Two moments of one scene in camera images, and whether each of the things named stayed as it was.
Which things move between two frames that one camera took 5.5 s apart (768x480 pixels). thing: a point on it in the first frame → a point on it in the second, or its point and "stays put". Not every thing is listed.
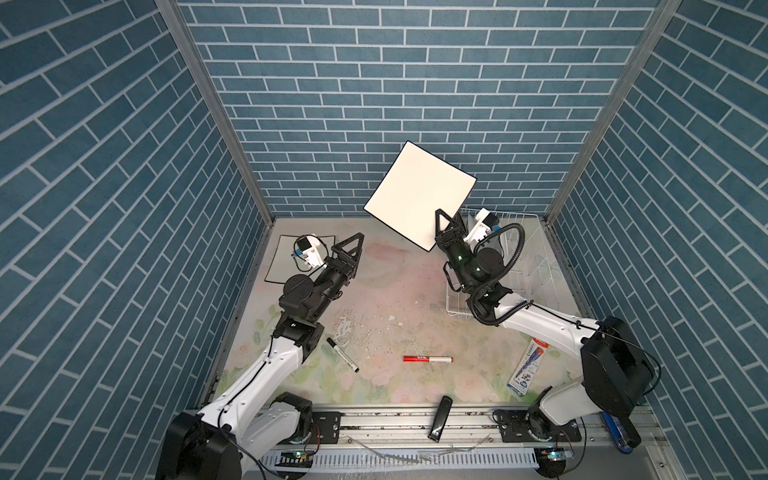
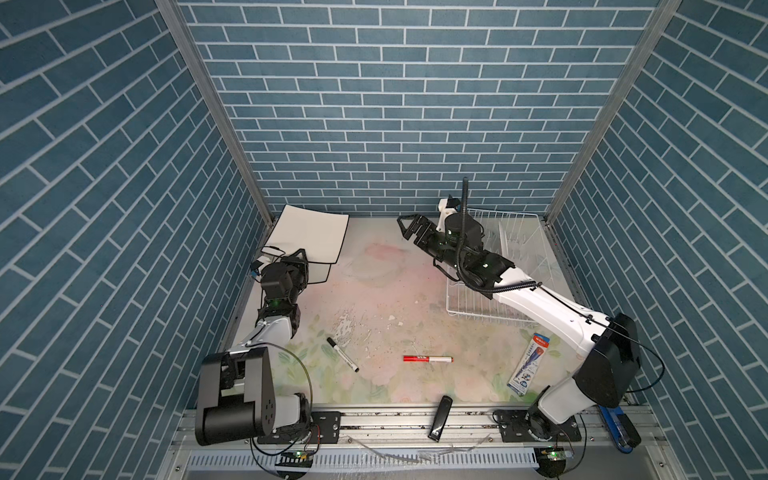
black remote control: x=440 y=418 stays put
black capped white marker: x=342 y=354 stays put
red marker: x=428 y=359 stays put
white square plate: x=416 y=186 → x=319 y=233
